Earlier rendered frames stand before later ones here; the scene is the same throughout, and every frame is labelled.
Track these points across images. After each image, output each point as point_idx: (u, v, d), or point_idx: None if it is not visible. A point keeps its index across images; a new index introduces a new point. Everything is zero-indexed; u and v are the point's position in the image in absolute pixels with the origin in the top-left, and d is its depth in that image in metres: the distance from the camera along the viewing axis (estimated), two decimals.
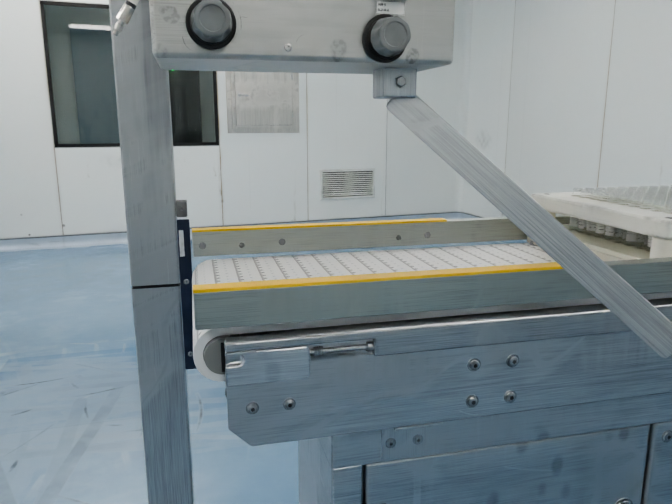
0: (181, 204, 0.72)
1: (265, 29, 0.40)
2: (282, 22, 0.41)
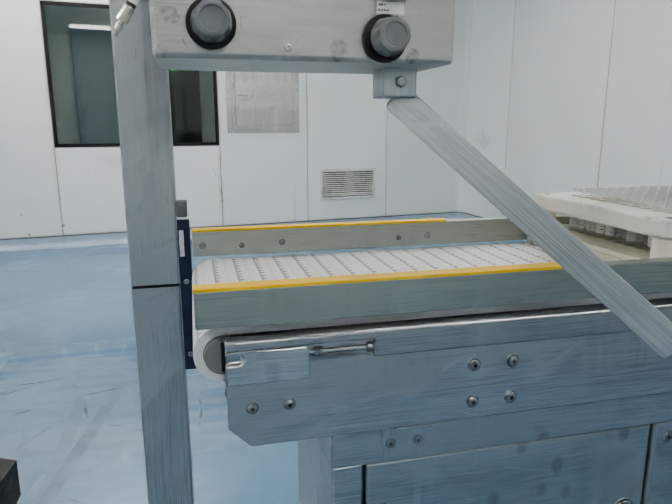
0: (181, 204, 0.72)
1: (265, 29, 0.40)
2: (282, 22, 0.41)
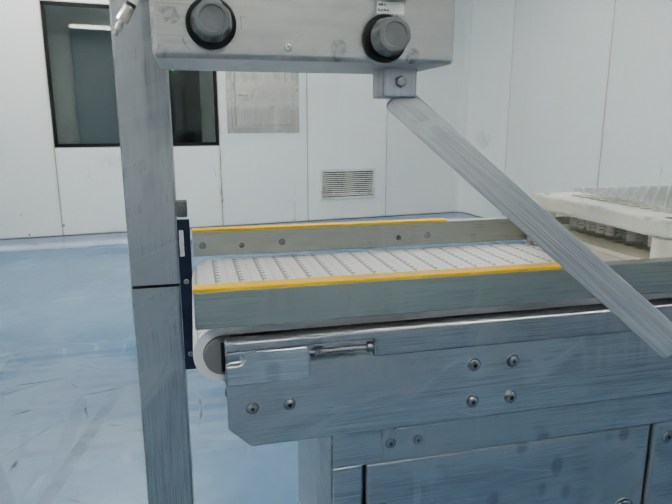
0: (181, 204, 0.72)
1: (265, 29, 0.40)
2: (282, 22, 0.41)
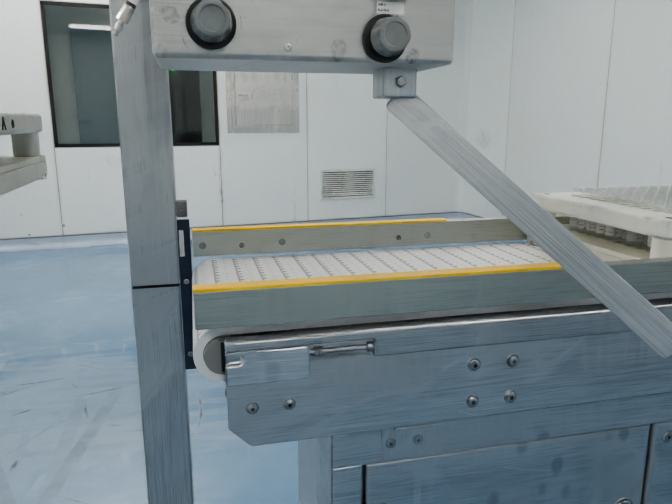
0: (181, 204, 0.72)
1: (265, 29, 0.40)
2: (282, 22, 0.41)
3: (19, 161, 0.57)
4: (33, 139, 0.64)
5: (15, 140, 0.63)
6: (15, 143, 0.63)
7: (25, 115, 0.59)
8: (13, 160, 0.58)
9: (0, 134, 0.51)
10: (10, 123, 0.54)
